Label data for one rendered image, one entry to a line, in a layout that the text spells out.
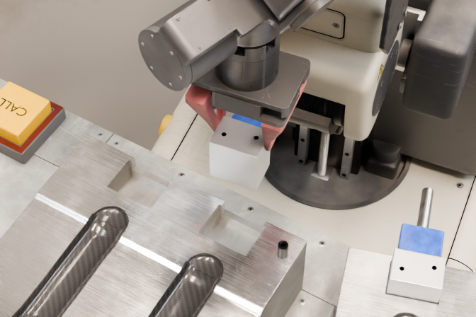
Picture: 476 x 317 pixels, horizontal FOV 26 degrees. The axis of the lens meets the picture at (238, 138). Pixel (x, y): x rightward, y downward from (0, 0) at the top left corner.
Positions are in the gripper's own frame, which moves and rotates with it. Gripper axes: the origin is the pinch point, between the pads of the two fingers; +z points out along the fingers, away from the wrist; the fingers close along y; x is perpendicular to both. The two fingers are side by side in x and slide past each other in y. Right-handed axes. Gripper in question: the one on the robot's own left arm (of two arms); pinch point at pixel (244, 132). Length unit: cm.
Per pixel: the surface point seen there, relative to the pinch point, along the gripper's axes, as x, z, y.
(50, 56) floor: 76, 94, -77
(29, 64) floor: 72, 94, -80
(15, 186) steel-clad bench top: -5.2, 15.4, -25.0
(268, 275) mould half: -10.5, 6.3, 6.7
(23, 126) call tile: 0.2, 11.6, -26.5
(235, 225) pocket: -4.9, 8.6, 1.1
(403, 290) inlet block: -5.8, 8.5, 18.8
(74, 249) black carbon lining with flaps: -14.5, 7.1, -11.8
